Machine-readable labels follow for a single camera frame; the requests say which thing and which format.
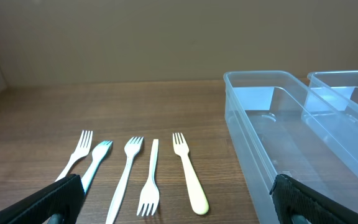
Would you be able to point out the cream yellow plastic fork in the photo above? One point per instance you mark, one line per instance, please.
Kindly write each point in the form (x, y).
(198, 200)

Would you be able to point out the white fork tines down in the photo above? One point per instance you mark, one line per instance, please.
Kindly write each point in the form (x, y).
(150, 195)

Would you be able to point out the left clear plastic container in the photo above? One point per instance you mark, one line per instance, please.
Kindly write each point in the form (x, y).
(278, 125)

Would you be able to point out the pale blue plastic fork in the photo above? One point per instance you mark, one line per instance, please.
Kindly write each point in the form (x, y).
(98, 154)

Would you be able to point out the long white plastic fork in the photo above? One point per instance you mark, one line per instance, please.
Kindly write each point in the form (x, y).
(131, 149)

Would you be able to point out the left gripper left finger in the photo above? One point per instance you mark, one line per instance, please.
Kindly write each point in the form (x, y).
(61, 201)

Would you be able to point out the thin white plastic fork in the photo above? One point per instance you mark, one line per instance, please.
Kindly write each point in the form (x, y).
(82, 150)

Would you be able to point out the right clear plastic container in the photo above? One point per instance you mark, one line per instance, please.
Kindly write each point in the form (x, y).
(339, 89)

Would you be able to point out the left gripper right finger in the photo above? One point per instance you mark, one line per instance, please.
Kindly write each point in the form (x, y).
(295, 202)

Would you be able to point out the clear plastic container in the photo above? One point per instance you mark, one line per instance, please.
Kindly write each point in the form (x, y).
(278, 125)
(339, 89)

